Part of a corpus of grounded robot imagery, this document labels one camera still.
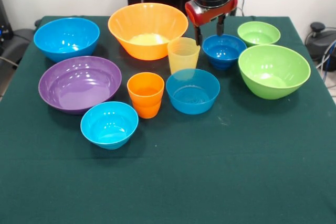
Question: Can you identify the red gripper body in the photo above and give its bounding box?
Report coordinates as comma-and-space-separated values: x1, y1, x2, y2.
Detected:
185, 0, 239, 28

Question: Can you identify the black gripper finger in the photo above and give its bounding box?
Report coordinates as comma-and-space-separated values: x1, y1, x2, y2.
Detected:
193, 24, 204, 47
216, 15, 226, 37

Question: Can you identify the yellow cup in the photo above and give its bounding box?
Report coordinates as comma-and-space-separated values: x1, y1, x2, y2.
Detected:
167, 37, 201, 76

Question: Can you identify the translucent blue ridged bowl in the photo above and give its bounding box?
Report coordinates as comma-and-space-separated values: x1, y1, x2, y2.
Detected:
165, 68, 221, 115

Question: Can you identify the small dark blue bowl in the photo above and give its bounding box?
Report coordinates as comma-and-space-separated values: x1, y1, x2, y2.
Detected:
202, 34, 247, 71

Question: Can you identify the small green bowl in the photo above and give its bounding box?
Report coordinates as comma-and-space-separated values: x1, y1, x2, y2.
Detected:
237, 21, 281, 47

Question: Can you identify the large orange bowl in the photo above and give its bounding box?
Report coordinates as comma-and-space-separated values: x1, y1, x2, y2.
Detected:
107, 2, 189, 61

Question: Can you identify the large green bowl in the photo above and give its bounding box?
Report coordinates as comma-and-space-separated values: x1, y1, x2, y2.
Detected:
238, 44, 311, 100

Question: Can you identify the orange cup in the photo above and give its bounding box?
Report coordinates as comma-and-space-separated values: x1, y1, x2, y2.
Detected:
127, 72, 165, 119

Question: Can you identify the small light blue bowl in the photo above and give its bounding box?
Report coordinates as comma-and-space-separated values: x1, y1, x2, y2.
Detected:
80, 101, 139, 151

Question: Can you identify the purple bowl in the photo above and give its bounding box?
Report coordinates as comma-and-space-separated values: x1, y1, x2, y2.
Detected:
38, 56, 122, 115

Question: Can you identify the large blue bowl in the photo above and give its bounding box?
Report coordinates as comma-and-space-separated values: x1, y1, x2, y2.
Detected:
33, 17, 101, 63

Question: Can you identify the dark green tablecloth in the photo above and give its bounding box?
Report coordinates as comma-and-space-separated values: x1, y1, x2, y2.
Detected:
0, 15, 336, 224

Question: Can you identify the dark grey seat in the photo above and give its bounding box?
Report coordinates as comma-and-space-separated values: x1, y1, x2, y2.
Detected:
0, 28, 36, 78

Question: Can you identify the black electronic device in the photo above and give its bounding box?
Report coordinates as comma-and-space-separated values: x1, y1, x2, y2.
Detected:
0, 0, 14, 41

